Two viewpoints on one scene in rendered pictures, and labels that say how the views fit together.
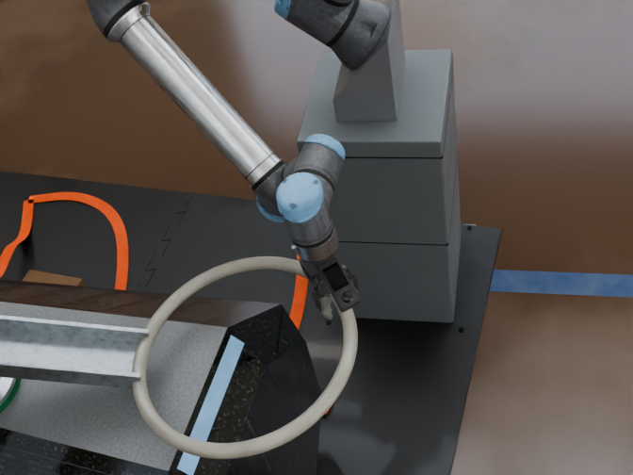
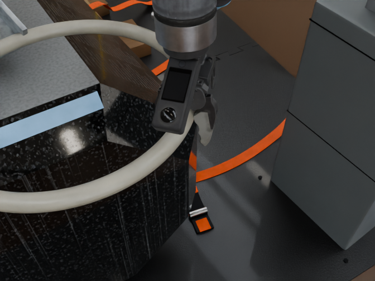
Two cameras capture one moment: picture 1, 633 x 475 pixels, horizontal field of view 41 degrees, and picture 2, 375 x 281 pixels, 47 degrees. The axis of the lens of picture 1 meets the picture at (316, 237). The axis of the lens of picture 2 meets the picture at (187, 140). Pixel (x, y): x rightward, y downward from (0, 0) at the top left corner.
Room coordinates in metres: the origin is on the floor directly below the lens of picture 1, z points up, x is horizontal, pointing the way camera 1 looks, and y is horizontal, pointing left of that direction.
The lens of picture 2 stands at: (0.68, -0.29, 1.50)
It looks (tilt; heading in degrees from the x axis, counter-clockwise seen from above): 50 degrees down; 33
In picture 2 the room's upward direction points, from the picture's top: straight up
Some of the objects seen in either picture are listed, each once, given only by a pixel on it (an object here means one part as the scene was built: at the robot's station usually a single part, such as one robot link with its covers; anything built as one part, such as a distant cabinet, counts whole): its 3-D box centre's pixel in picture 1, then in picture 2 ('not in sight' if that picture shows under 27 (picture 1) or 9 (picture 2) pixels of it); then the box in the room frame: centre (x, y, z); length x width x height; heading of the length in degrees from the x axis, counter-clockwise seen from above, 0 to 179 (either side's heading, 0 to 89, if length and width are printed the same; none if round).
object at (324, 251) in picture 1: (313, 239); (183, 25); (1.13, 0.01, 1.12); 0.10 x 0.09 x 0.05; 108
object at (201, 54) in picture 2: (321, 263); (188, 68); (1.13, 0.00, 1.04); 0.09 x 0.08 x 0.12; 18
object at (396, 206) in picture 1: (390, 195); (371, 119); (1.86, -0.26, 0.43); 0.50 x 0.50 x 0.85; 69
